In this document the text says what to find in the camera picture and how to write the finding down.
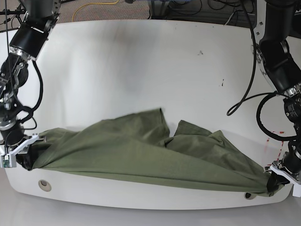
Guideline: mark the olive green T-shirt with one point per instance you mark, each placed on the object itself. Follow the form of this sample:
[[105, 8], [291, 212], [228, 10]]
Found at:
[[138, 148]]

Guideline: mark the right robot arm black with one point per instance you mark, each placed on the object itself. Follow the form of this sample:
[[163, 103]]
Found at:
[[40, 17]]

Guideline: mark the table cable grommet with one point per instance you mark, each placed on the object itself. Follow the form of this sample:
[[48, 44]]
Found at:
[[44, 185], [249, 196]]

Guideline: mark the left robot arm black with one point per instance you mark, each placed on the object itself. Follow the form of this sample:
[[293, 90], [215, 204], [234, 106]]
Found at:
[[273, 22]]

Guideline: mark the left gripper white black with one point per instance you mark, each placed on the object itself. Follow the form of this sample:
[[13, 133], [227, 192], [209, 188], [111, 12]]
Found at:
[[286, 171]]

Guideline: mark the black tripod stand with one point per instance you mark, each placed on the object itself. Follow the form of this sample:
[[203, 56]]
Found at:
[[11, 13]]

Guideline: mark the red tape rectangle marking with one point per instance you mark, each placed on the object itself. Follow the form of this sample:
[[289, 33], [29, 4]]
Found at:
[[272, 150]]

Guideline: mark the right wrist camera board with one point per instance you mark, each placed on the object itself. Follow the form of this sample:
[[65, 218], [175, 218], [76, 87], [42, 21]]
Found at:
[[5, 161]]

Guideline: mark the right table cable grommet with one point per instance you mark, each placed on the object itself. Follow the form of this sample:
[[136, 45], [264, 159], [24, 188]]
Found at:
[[249, 196]]

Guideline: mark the left table cable grommet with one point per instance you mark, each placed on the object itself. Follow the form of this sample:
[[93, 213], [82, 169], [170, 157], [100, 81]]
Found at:
[[44, 185]]

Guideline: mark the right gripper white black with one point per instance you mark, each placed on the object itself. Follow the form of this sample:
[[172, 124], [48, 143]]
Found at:
[[19, 147]]

